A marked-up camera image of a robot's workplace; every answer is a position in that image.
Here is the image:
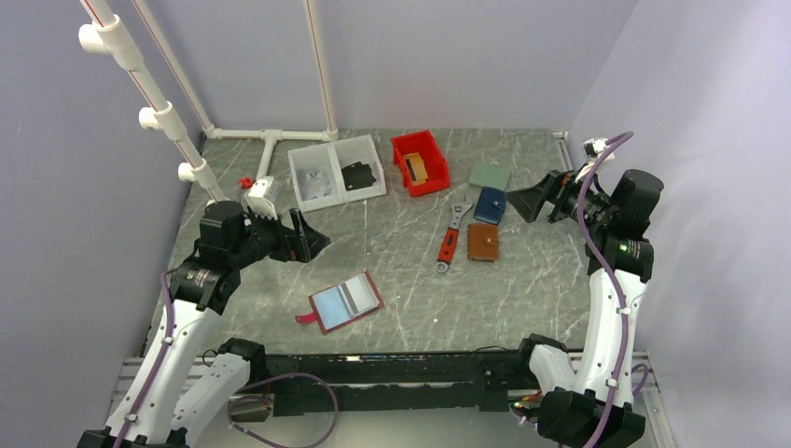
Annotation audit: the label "brown card holder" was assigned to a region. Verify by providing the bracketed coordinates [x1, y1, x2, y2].
[467, 222, 499, 262]

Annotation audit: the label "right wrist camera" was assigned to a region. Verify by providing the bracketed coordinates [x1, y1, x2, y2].
[575, 137, 612, 183]

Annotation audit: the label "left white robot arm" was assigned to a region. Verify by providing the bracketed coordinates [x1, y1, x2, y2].
[78, 201, 330, 447]

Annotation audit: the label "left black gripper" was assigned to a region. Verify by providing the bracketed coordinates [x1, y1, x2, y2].
[229, 203, 328, 269]

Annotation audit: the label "thin white credit card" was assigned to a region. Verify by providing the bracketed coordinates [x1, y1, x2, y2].
[340, 273, 380, 315]

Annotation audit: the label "white pvc pipe frame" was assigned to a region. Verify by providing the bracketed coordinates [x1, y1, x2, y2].
[78, 1, 339, 202]

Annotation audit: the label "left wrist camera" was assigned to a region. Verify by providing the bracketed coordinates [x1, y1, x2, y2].
[238, 175, 283, 218]

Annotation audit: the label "red handled adjustable wrench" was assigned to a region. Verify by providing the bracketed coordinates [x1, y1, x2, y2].
[436, 194, 474, 273]

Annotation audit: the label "black credit card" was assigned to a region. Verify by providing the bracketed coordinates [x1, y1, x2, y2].
[341, 161, 373, 182]

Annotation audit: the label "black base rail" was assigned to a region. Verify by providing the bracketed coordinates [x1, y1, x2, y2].
[203, 338, 576, 418]

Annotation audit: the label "orange card in bin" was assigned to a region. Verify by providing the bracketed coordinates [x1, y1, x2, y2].
[403, 170, 428, 188]

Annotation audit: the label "cards in white tray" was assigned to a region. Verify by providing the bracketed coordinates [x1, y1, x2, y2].
[298, 170, 333, 201]

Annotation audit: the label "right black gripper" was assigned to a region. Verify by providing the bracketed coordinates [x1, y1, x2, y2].
[505, 162, 615, 231]

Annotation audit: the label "red card holder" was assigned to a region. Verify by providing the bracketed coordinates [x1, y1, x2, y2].
[294, 271, 384, 335]

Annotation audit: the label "blue card holder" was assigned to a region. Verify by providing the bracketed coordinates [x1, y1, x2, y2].
[473, 187, 507, 225]

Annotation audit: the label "green card holder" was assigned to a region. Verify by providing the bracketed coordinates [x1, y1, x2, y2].
[468, 162, 511, 190]

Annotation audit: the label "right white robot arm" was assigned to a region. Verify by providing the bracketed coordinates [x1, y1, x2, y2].
[506, 170, 664, 447]

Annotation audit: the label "red plastic bin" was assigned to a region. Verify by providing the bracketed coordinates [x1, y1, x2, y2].
[391, 130, 451, 198]

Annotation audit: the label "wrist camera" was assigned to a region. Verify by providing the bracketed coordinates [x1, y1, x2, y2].
[575, 137, 612, 183]
[238, 175, 283, 218]

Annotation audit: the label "white divided tray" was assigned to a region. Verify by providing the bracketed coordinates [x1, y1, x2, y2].
[287, 134, 387, 212]

